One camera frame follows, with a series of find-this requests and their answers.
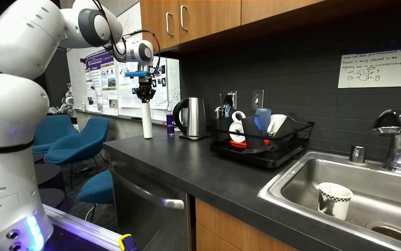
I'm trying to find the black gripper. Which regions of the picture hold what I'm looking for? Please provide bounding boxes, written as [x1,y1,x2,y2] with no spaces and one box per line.
[136,78,156,103]

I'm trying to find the white paper towel roll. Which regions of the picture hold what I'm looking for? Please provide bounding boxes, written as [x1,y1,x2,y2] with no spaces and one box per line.
[141,103,154,139]

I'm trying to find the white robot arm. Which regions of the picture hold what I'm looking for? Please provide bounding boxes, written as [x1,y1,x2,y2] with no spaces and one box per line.
[0,0,154,251]

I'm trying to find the research poster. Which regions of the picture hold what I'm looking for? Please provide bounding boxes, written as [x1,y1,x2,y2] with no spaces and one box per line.
[117,57,168,110]

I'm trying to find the purple soap bottle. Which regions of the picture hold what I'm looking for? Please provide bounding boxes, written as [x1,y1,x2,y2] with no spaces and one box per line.
[166,114,176,135]

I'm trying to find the purple poster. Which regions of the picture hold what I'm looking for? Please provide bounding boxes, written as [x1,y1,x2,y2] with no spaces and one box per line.
[84,50,119,114]

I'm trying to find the white whiteboard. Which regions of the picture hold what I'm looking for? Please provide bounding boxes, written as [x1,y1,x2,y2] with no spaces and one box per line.
[65,0,176,127]

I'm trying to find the stainless steel electric kettle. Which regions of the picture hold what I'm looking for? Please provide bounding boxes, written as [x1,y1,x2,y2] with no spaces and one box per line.
[173,98,208,141]

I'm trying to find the blue upholstered chair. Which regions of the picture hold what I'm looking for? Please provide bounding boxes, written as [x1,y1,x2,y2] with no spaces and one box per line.
[45,117,110,166]

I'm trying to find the wooden upper cabinets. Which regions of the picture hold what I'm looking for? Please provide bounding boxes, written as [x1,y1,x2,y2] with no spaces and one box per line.
[140,0,325,53]

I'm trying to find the wooden cabinets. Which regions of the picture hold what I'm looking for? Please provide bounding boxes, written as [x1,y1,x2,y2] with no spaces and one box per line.
[140,0,325,53]
[195,199,297,251]

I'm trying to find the blue cup in rack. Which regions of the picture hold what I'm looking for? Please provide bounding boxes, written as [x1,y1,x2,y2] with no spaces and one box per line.
[255,107,272,134]

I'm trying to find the stainless steel dishwasher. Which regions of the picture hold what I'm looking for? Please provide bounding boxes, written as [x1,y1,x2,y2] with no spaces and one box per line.
[110,162,193,251]

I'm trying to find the white cup in rack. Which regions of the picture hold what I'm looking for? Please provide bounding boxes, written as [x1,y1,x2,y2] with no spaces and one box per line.
[268,114,287,135]

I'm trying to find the black dish drying rack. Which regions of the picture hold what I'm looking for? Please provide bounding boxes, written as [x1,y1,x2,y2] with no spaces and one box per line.
[211,114,315,169]

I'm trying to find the wooden lower cabinets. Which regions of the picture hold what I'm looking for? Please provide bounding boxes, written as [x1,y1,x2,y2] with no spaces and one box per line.
[195,199,297,251]

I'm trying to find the white patterned mug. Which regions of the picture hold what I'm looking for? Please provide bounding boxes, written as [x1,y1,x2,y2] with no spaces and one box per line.
[318,183,353,220]

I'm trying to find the stainless steel sink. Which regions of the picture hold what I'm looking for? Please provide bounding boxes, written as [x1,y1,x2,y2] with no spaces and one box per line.
[258,151,401,251]

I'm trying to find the chrome faucet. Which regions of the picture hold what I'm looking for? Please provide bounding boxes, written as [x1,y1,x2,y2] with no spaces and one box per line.
[371,109,401,174]

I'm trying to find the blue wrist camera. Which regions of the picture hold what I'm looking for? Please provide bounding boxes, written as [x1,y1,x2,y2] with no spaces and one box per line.
[124,71,152,78]

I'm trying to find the white wall outlet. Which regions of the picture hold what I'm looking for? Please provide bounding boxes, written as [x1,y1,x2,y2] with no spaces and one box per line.
[220,91,237,107]

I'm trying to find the white light switch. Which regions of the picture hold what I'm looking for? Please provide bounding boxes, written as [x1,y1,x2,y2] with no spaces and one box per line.
[252,89,265,110]

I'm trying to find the white paper wall note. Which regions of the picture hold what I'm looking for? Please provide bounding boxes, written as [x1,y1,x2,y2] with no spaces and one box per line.
[339,49,401,89]

